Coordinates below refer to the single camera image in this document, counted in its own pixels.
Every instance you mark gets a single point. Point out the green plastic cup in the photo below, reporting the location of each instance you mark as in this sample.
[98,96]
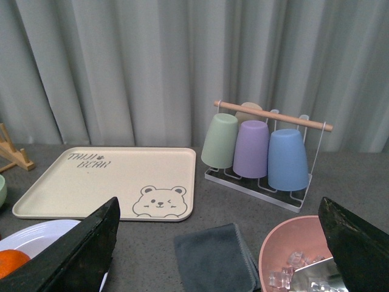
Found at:
[219,145]

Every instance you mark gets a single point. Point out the pink bowl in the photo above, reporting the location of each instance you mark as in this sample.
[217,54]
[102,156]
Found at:
[291,245]

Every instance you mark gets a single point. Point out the white round plate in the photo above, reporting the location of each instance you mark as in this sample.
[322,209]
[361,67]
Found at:
[35,239]

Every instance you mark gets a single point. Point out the white wire cup rack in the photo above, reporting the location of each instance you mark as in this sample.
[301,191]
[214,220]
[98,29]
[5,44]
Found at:
[260,188]

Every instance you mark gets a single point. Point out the grey curtain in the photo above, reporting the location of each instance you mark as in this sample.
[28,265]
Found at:
[146,73]

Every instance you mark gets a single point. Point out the orange fruit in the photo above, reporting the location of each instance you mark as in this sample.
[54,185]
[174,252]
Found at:
[11,260]

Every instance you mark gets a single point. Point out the metal ice scoop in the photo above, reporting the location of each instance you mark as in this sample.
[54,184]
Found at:
[318,276]

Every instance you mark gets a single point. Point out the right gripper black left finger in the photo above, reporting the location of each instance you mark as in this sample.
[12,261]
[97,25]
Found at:
[77,261]

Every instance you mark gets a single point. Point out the blue plastic cup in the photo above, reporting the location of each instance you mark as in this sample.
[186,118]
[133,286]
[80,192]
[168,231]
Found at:
[287,161]

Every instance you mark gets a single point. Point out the beige plastic cup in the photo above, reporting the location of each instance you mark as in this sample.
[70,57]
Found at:
[242,117]

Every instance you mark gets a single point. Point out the wooden peg drying rack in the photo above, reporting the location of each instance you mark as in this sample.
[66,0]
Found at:
[14,156]

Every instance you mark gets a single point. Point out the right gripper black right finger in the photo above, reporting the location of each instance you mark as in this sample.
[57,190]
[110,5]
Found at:
[359,249]

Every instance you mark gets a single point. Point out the grey folded cloth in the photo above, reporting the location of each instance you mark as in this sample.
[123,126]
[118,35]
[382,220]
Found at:
[216,259]

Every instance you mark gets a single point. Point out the purple plastic cup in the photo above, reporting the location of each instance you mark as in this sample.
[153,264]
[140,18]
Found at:
[251,151]

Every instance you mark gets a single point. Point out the beige bear serving tray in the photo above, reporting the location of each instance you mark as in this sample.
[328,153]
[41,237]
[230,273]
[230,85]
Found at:
[150,183]

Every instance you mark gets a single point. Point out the light green bowl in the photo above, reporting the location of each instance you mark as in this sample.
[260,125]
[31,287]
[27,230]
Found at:
[3,190]

